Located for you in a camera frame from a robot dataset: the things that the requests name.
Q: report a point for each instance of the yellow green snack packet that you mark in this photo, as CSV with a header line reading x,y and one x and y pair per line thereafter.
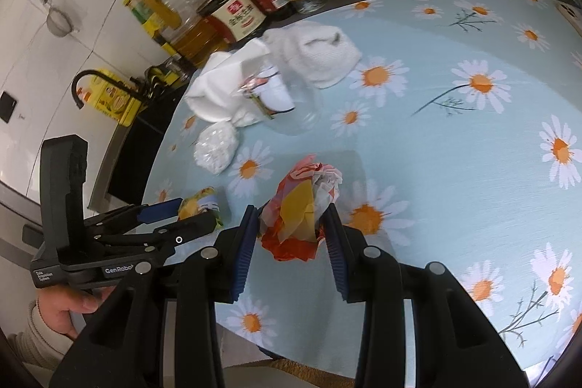
x,y
204,200

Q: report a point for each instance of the dark soy sauce bottle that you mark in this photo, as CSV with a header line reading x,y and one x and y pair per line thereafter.
x,y
237,21

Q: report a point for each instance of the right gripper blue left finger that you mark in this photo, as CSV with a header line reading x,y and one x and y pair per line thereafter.
x,y
235,247

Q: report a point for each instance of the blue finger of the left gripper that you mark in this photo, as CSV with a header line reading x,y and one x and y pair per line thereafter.
x,y
171,235
132,216

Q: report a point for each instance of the cream sweater left sleeve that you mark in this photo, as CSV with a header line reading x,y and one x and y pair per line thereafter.
x,y
38,344

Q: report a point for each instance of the person's left hand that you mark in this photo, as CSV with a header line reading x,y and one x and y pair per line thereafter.
x,y
57,303

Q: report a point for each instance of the red orange wrapper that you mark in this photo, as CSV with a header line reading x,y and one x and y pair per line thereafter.
x,y
289,221

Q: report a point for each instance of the white plastic bag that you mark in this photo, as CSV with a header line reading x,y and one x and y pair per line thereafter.
x,y
216,146

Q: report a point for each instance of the yellow black dish cloth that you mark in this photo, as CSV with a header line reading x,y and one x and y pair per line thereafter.
x,y
161,77

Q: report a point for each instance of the green yellow small bottle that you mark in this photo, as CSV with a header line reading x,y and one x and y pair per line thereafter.
x,y
155,17

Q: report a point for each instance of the daisy print blue tablecloth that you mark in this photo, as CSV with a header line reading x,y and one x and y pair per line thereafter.
x,y
458,135

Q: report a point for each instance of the large cooking oil jug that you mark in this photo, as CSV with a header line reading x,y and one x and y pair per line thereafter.
x,y
195,39

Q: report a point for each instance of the clear plastic cup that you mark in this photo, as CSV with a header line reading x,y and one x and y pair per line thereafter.
x,y
284,101

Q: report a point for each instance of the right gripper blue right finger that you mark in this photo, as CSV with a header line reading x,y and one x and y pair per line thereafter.
x,y
345,246

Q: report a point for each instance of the small metal cup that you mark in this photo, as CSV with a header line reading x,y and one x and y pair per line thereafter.
x,y
181,67

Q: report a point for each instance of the metal hanging strainer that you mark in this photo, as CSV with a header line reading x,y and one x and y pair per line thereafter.
x,y
57,22

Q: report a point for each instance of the yellow box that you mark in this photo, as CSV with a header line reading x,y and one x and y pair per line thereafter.
x,y
108,99

